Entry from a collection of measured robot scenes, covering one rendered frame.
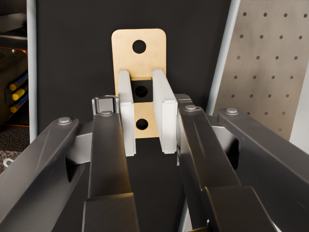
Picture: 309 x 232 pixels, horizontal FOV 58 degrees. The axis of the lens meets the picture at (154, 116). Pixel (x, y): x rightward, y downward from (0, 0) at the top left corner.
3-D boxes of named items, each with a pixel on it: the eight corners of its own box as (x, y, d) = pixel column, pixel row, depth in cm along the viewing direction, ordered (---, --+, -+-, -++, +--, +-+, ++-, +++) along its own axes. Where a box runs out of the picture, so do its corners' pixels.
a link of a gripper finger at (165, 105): (162, 101, 14) (177, 101, 14) (151, 68, 20) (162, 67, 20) (162, 154, 15) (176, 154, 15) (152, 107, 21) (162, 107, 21)
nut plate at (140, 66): (111, 29, 19) (110, 31, 18) (165, 28, 20) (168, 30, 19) (118, 137, 23) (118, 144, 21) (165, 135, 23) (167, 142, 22)
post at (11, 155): (57, 63, 65) (-29, 148, 28) (79, 66, 65) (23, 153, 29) (57, 84, 67) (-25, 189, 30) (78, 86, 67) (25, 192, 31)
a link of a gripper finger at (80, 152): (122, 163, 13) (54, 168, 12) (121, 119, 17) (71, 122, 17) (120, 133, 12) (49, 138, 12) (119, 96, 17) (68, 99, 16)
